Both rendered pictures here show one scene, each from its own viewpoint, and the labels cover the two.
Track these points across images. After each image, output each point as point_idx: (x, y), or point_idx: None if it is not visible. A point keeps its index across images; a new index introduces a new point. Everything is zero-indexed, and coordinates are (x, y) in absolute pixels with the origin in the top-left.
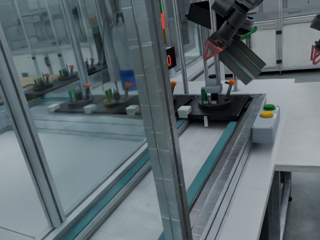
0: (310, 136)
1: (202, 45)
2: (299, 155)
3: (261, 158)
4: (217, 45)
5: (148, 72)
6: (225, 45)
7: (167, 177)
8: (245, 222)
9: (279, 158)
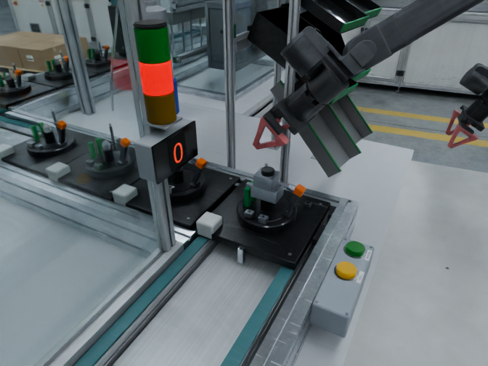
0: (413, 311)
1: (275, 75)
2: (385, 364)
3: (318, 358)
4: (280, 131)
5: None
6: (295, 133)
7: None
8: None
9: (349, 364)
